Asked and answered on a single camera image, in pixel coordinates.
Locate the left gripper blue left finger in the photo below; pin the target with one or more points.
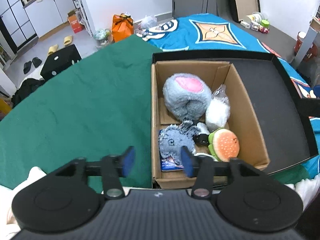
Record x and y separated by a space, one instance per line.
126 162

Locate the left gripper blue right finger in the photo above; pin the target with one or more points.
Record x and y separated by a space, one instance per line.
190 162

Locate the blue tissue pack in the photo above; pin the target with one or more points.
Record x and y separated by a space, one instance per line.
170 163

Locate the black dotted fabric pouch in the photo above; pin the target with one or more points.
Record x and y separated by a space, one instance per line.
201 139

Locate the blue denim rabbit plush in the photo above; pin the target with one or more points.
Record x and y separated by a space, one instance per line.
188 130

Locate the small white packet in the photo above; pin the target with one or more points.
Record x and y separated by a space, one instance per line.
203 128

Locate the orange burger plush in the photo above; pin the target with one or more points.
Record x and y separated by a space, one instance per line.
223 144

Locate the white stuffing plastic bag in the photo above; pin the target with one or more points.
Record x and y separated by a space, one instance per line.
218 111

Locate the grey pink fluffy plush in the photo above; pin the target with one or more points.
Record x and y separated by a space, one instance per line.
186 96

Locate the black shallow tray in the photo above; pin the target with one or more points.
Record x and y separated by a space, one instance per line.
273 135

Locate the green blanket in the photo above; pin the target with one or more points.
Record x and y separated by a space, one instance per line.
97 107

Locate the grey side desk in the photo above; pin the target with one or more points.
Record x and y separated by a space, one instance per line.
307 42

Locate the red small toy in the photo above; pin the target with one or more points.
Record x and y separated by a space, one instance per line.
263 29

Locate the green small container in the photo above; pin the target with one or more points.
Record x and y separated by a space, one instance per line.
265 24

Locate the white small box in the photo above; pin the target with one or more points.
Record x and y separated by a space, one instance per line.
245 24

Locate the white cup with print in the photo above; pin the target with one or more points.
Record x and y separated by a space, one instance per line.
256 17

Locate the black dice stool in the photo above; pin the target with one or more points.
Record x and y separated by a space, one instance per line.
60 61

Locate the black clothes pile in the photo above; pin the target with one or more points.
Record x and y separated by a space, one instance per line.
27 87

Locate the clear bag with items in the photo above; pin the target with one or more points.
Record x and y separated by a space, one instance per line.
101 36

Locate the blue patterned blanket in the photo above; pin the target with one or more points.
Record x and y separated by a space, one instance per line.
208 31

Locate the orange gift bag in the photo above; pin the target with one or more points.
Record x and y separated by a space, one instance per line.
122 27

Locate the right yellow slipper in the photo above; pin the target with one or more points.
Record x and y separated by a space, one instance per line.
68 40

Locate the yellow slipper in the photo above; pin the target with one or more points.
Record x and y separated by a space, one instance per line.
68 40
52 49

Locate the right black slipper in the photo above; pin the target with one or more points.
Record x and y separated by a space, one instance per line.
36 62

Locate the black slipper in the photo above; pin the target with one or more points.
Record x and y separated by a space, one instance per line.
27 67
36 62

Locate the left yellow slipper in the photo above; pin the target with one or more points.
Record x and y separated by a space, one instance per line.
52 49

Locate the left black slipper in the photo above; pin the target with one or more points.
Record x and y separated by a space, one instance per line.
27 67

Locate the orange cardboard box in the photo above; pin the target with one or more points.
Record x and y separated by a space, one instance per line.
73 21

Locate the white kitchen cabinet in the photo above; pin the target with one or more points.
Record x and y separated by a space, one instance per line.
46 15

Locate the black grid sliding door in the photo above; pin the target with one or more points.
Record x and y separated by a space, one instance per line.
15 24

